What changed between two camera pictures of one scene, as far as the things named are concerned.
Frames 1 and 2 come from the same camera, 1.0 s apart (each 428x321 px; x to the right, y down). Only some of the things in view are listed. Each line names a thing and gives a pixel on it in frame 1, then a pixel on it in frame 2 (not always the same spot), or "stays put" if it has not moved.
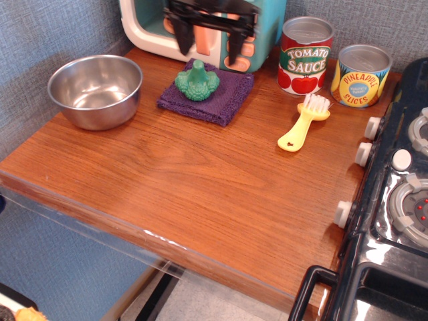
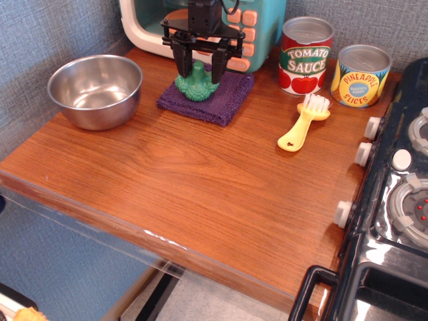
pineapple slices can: [360, 76] stays put
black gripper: [238, 14] -> [202, 39]
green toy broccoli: [197, 83] stays put
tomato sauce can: [304, 55] stays put
